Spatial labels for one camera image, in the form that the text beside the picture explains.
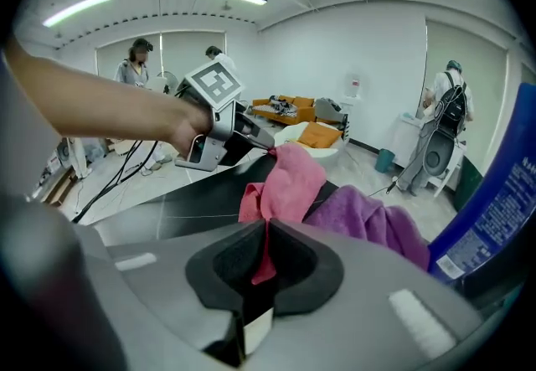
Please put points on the person's left hand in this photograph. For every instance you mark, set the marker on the person's left hand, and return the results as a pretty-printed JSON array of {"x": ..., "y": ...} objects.
[{"x": 190, "y": 130}]

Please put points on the teal waste bin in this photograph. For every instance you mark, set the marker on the teal waste bin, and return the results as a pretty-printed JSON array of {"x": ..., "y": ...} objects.
[{"x": 384, "y": 161}]

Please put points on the white water dispenser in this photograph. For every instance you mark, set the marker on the white water dispenser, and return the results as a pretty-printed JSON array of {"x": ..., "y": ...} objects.
[{"x": 352, "y": 89}]

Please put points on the black backpack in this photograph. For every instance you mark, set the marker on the black backpack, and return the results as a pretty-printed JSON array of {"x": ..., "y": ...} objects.
[{"x": 453, "y": 103}]

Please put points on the orange cushion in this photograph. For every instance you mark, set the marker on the orange cushion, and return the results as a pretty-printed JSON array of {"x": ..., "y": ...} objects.
[{"x": 320, "y": 135}]

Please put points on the white side table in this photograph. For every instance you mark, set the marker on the white side table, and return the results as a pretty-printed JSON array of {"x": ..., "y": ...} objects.
[{"x": 407, "y": 139}]

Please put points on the white round chair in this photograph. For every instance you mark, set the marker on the white round chair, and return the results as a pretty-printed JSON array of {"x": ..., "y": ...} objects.
[{"x": 331, "y": 153}]

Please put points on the white standing fan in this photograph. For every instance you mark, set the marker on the white standing fan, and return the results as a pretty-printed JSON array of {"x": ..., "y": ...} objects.
[{"x": 169, "y": 80}]

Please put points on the wooden boards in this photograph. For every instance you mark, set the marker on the wooden boards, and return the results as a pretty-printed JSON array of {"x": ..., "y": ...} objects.
[{"x": 58, "y": 189}]

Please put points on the pink towel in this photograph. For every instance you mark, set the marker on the pink towel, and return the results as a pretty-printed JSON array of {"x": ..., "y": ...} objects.
[{"x": 289, "y": 181}]

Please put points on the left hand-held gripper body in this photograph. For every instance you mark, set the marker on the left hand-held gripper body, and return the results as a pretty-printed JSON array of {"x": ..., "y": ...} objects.
[{"x": 215, "y": 86}]

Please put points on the black sink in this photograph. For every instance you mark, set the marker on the black sink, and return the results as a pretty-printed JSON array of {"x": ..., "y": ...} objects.
[{"x": 197, "y": 206}]

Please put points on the blue plastic bottle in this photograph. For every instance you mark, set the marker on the blue plastic bottle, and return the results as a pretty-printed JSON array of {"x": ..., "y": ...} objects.
[{"x": 494, "y": 193}]

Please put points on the person's left forearm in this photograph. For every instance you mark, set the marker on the person's left forearm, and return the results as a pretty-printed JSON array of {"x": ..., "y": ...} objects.
[{"x": 92, "y": 105}]

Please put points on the grey office chair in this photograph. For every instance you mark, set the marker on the grey office chair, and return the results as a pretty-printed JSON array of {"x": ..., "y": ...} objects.
[{"x": 328, "y": 109}]

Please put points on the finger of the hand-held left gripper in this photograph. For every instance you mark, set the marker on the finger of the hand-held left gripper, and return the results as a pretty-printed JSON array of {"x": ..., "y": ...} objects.
[
  {"x": 253, "y": 121},
  {"x": 257, "y": 139}
]

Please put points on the orange sofa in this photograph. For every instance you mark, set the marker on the orange sofa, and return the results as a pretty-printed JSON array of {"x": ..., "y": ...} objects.
[{"x": 301, "y": 111}]

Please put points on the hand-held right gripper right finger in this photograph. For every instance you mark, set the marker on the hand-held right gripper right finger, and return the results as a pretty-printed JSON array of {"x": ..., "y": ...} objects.
[{"x": 310, "y": 273}]

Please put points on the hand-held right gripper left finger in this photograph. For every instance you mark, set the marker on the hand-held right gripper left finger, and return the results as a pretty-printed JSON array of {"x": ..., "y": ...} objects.
[{"x": 226, "y": 273}]

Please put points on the purple towel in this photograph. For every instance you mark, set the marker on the purple towel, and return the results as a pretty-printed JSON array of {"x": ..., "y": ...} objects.
[{"x": 368, "y": 218}]

